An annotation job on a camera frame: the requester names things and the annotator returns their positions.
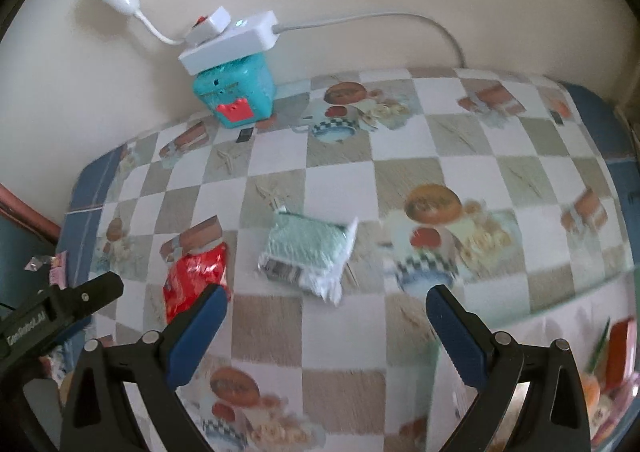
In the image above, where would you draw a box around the white power strip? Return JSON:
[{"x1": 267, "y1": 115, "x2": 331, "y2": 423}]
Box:
[{"x1": 179, "y1": 10, "x2": 278, "y2": 76}]

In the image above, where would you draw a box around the teal box with red mouth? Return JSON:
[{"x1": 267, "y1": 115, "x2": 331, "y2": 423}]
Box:
[{"x1": 192, "y1": 53, "x2": 277, "y2": 130}]

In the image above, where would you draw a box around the white adapter with red switch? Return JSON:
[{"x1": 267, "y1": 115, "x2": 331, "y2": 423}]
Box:
[{"x1": 184, "y1": 6, "x2": 232, "y2": 43}]

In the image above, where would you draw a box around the grey power cable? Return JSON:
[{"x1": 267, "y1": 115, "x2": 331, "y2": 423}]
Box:
[{"x1": 272, "y1": 12, "x2": 467, "y2": 68}]

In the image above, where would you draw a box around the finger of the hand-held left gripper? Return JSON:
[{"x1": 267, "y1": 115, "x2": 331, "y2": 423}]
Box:
[{"x1": 47, "y1": 272, "x2": 125, "y2": 330}]

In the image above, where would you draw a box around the green white snack packet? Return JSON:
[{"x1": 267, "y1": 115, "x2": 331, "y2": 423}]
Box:
[{"x1": 257, "y1": 212, "x2": 360, "y2": 305}]

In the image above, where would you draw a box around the white tray with teal rim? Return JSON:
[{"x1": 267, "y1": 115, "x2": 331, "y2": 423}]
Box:
[{"x1": 430, "y1": 264, "x2": 640, "y2": 452}]

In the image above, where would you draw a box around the orange yellow snack packet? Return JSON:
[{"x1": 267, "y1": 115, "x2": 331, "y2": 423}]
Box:
[{"x1": 582, "y1": 372, "x2": 603, "y2": 408}]

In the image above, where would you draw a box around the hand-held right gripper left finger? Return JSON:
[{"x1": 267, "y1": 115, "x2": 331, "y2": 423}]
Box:
[{"x1": 60, "y1": 283, "x2": 229, "y2": 452}]

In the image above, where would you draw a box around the brown furniture edge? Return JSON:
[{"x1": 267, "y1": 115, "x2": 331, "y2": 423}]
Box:
[{"x1": 0, "y1": 184, "x2": 63, "y2": 243}]

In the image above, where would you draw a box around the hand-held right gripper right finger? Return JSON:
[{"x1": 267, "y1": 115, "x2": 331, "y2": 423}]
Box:
[{"x1": 425, "y1": 284, "x2": 592, "y2": 452}]

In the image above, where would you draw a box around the small red snack packet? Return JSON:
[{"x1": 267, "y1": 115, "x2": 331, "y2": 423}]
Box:
[{"x1": 162, "y1": 242, "x2": 232, "y2": 325}]

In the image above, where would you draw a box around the red packet with white stripe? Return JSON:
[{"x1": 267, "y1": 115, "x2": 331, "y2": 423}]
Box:
[{"x1": 602, "y1": 319, "x2": 640, "y2": 393}]

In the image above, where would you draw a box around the small pink wrapper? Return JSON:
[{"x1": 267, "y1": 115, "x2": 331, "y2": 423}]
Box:
[{"x1": 49, "y1": 254, "x2": 70, "y2": 289}]

